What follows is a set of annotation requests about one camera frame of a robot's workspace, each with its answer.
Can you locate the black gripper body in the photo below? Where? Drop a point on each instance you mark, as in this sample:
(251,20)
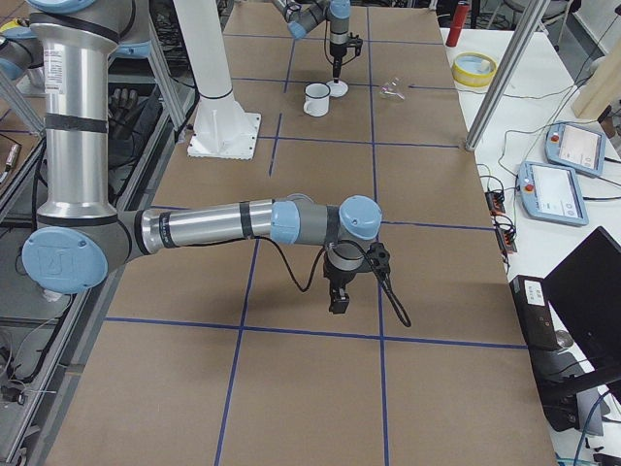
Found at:
(336,49)
(338,280)

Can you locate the white mug lid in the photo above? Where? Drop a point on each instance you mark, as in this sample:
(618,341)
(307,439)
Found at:
(337,89)

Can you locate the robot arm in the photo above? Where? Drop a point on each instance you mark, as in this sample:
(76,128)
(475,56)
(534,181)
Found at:
(81,237)
(301,19)

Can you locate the white enamel mug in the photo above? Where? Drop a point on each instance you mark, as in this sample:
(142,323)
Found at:
(317,99)

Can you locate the red cylinder bottle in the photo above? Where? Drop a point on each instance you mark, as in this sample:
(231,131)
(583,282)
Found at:
(457,24)

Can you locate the yellow rimmed bowl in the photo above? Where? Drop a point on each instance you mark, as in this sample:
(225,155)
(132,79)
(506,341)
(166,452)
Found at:
(473,69)

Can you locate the black computer box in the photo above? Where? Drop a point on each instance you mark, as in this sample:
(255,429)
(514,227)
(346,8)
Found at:
(532,307)

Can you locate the near teach pendant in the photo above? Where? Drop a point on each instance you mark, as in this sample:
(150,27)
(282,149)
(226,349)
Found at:
(551,193)

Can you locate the teach pendant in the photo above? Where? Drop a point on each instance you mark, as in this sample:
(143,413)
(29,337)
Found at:
(575,146)
(551,193)

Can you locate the black monitor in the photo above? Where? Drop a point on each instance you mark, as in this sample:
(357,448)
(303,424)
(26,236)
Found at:
(584,291)

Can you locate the far teach pendant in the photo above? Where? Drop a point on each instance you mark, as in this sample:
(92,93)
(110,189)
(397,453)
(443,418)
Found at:
(575,146)

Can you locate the wooden beam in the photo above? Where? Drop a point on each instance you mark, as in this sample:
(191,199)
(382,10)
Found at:
(602,88)

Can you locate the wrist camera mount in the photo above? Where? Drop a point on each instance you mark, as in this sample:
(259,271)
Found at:
(356,43)
(379,258)

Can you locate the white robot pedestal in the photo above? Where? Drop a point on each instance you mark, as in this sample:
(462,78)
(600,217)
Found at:
(221,128)

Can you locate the aluminium frame post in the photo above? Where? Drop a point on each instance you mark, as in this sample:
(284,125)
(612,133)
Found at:
(517,45)

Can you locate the aluminium side rail frame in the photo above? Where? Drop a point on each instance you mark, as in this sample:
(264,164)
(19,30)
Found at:
(44,332)

